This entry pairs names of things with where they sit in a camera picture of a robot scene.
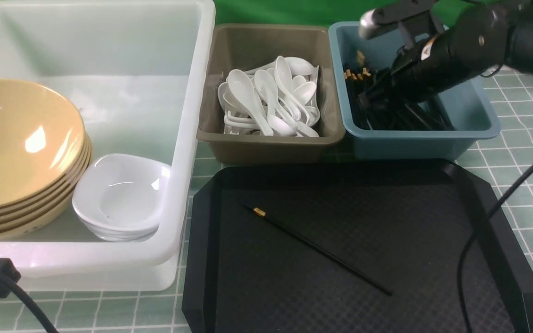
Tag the pile of black chopsticks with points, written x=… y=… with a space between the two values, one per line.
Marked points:
x=372 y=109

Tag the black serving tray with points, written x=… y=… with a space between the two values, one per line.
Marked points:
x=404 y=223

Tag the black chopstick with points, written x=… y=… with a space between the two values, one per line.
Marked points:
x=305 y=241

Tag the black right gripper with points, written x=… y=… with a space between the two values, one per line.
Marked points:
x=432 y=62

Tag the brown plastic bin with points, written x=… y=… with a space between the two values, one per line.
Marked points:
x=247 y=47

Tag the stack of yellow bowls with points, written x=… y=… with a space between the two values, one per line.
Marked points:
x=44 y=151

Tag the blue plastic bin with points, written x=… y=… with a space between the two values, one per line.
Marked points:
x=466 y=106

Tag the pile of white spoons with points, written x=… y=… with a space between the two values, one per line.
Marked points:
x=276 y=99

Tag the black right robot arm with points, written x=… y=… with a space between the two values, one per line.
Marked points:
x=518 y=15

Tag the stack of white dishes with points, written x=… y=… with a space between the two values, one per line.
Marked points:
x=122 y=197

